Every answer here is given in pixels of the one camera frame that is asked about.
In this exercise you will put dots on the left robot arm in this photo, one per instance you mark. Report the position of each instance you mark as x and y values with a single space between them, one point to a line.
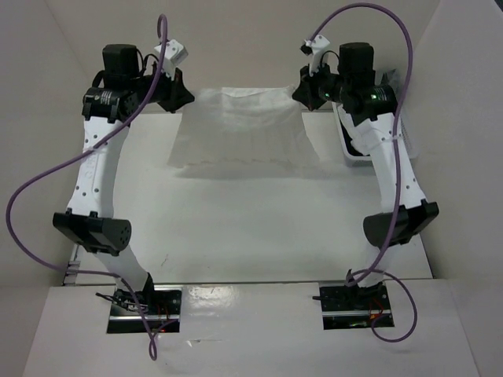
116 93

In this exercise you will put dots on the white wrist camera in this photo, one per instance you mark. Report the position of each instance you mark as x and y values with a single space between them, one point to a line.
174 54
315 48

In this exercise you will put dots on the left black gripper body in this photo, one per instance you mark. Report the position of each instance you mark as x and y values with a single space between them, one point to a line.
162 89

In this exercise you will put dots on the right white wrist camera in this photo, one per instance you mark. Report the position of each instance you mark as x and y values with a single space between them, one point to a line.
315 48

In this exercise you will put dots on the white pleated skirt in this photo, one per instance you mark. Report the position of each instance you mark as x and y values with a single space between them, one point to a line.
243 125

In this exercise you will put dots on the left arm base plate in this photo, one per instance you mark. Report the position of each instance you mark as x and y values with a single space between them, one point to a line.
163 316

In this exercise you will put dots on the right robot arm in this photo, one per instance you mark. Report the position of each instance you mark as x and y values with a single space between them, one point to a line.
369 120

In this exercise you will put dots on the white plastic basket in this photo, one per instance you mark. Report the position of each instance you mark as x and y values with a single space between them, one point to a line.
355 155

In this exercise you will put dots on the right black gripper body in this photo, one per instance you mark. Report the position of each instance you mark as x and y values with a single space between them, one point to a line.
328 86

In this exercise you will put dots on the grey skirt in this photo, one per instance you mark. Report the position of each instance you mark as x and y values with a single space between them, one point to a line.
393 79

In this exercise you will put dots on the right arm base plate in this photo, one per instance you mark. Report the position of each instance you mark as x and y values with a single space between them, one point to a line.
345 307

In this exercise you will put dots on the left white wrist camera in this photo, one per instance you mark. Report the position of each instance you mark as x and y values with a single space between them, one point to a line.
174 54

